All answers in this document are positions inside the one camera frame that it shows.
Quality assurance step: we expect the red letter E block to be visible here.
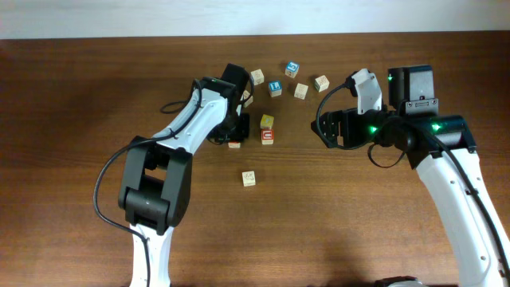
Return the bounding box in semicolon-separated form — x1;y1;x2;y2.
228;142;241;148

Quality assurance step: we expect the plain wooden picture block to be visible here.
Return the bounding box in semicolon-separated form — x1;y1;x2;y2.
241;171;256;187

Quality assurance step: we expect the green edged wooden block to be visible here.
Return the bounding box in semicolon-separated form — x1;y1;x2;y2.
314;75;330;92
241;90;253;108

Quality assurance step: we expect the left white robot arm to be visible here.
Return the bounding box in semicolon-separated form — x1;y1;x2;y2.
118;64;250;286

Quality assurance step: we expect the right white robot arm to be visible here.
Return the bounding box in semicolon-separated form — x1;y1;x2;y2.
311;65;509;286

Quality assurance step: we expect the yellow wooden block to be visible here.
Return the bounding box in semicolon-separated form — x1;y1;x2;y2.
260;114;274;130

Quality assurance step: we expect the red letter U block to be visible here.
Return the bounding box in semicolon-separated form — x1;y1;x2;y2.
261;129;274;145

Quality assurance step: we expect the plain wooden block far left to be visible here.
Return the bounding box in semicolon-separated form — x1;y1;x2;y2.
250;69;265;85

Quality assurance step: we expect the blue letter L block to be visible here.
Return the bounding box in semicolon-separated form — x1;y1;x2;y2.
269;81;283;97

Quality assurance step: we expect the plain wooden block centre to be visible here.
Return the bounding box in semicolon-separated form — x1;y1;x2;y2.
294;83;308;100

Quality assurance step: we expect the blue number five block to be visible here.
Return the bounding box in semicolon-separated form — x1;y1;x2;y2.
284;61;300;78

